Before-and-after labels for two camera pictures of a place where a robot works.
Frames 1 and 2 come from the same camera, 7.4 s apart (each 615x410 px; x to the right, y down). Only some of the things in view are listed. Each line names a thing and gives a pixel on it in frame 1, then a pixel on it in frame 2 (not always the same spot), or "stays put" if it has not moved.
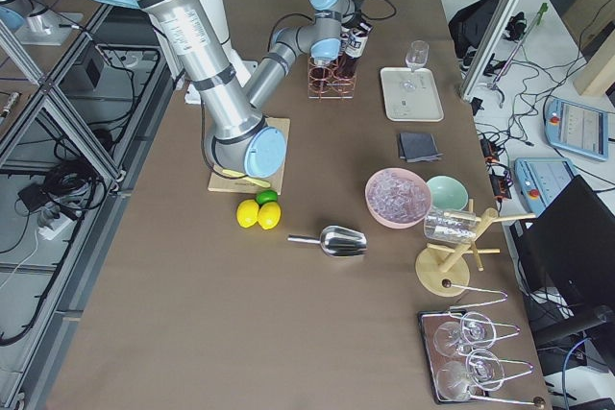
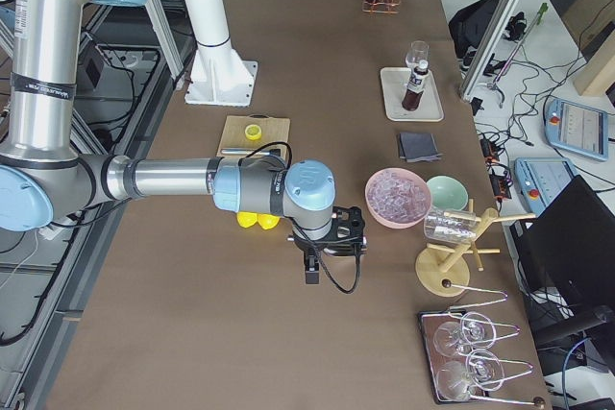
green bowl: [448, 194] stays put
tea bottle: [354, 45] → [416, 84]
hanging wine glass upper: [477, 330] stays put
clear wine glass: [415, 58] stays put
